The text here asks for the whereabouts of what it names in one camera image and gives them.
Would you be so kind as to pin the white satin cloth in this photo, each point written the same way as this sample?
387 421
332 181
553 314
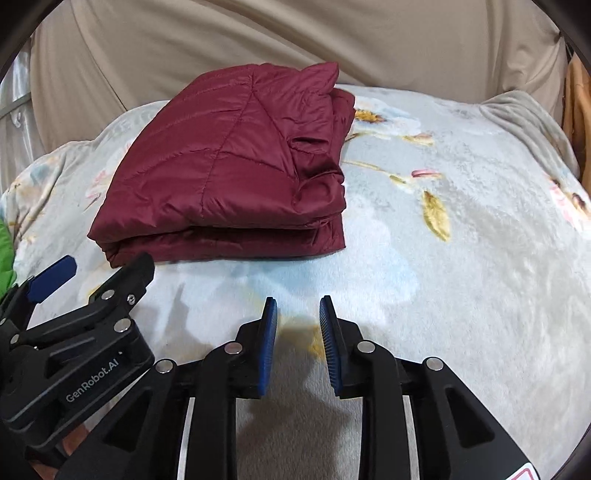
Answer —
16 101

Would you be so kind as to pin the floral fleece blanket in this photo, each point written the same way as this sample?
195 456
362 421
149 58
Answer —
461 277

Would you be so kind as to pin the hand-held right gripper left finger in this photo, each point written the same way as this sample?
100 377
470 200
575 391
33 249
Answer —
268 350

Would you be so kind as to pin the green cloth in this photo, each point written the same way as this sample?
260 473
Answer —
5 258

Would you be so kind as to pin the orange cloth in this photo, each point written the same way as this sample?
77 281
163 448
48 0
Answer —
578 110

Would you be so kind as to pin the maroon puffer jacket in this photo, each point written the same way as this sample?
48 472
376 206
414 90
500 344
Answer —
221 161

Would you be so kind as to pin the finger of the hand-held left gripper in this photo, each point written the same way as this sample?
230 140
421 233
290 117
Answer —
124 279
51 277

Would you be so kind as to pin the beige draped cloth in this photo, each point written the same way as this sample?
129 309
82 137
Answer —
277 37

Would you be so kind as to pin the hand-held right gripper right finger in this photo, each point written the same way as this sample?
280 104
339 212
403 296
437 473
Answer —
330 346

